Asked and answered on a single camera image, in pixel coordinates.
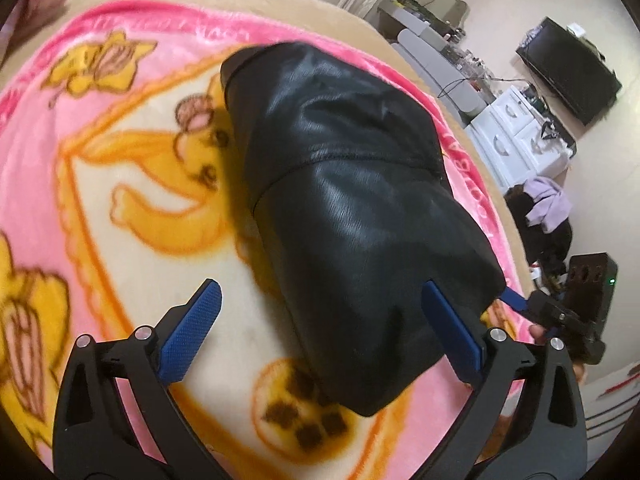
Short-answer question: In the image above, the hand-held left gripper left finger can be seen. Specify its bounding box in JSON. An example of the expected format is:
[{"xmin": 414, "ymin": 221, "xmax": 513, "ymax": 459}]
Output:
[{"xmin": 52, "ymin": 279, "xmax": 223, "ymax": 480}]

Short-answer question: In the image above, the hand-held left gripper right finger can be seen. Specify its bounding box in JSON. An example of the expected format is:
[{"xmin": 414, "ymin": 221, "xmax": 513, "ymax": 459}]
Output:
[{"xmin": 421, "ymin": 281, "xmax": 587, "ymax": 480}]

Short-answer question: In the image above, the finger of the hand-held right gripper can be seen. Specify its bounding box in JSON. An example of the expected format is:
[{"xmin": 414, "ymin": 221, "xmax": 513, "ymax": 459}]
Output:
[{"xmin": 499, "ymin": 288, "xmax": 577, "ymax": 332}]

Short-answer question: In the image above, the black leather jacket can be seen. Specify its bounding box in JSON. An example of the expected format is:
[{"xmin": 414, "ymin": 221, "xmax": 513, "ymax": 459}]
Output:
[{"xmin": 220, "ymin": 42, "xmax": 507, "ymax": 418}]

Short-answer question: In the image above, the dark clothes heap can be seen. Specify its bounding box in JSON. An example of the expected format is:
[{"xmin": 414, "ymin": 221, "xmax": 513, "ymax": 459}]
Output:
[{"xmin": 504, "ymin": 185, "xmax": 574, "ymax": 283}]

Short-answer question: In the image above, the purple cloth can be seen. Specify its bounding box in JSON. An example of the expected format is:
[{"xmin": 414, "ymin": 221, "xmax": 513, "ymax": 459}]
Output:
[{"xmin": 525, "ymin": 176, "xmax": 572, "ymax": 234}]

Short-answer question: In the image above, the pink cartoon printed blanket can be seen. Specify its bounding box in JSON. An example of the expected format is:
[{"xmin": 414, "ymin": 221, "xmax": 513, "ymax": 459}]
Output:
[{"xmin": 0, "ymin": 0, "xmax": 538, "ymax": 480}]

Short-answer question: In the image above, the white dresser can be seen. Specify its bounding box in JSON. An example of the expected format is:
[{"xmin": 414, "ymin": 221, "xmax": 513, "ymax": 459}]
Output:
[{"xmin": 464, "ymin": 85, "xmax": 577, "ymax": 197}]

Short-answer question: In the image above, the black television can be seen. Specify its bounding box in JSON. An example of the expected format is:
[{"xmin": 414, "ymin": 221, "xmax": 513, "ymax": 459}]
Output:
[{"xmin": 516, "ymin": 16, "xmax": 624, "ymax": 127}]

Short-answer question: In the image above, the grey vanity desk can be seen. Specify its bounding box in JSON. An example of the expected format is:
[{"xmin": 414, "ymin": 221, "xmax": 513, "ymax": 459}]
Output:
[{"xmin": 376, "ymin": 0, "xmax": 487, "ymax": 122}]

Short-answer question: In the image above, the arched vanity mirror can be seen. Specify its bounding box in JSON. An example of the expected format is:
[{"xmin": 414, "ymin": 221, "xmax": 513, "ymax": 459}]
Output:
[{"xmin": 439, "ymin": 0, "xmax": 469, "ymax": 28}]

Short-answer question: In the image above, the black cable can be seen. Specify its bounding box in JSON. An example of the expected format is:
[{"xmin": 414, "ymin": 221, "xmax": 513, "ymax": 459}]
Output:
[{"xmin": 439, "ymin": 76, "xmax": 528, "ymax": 100}]

